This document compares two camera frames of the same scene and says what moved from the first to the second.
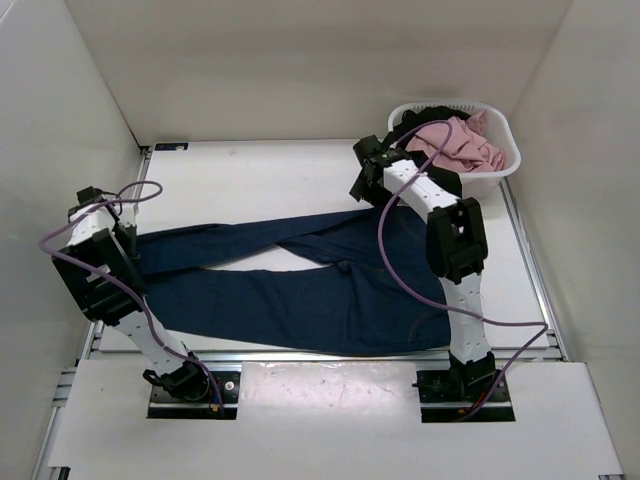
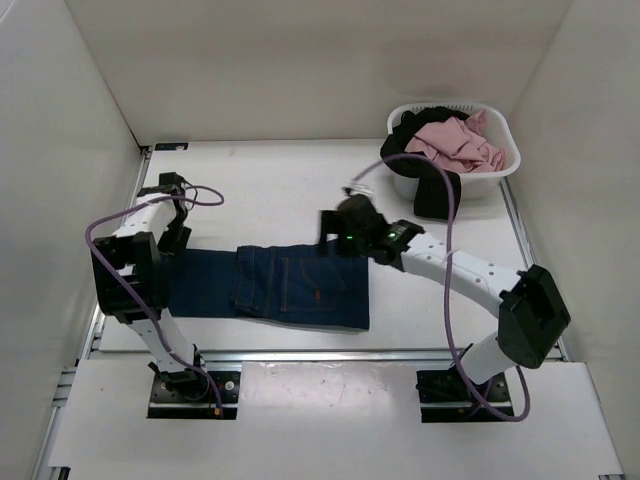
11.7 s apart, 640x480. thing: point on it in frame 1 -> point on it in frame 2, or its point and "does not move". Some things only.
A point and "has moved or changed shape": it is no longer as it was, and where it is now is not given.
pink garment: [459, 145] does not move
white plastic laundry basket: [485, 186] does not move
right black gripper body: [374, 193] -> [353, 246]
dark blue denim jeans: [378, 298] has moved or changed shape
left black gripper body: [126, 235] -> [174, 240]
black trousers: [409, 124] does not move
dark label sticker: [170, 146] does not move
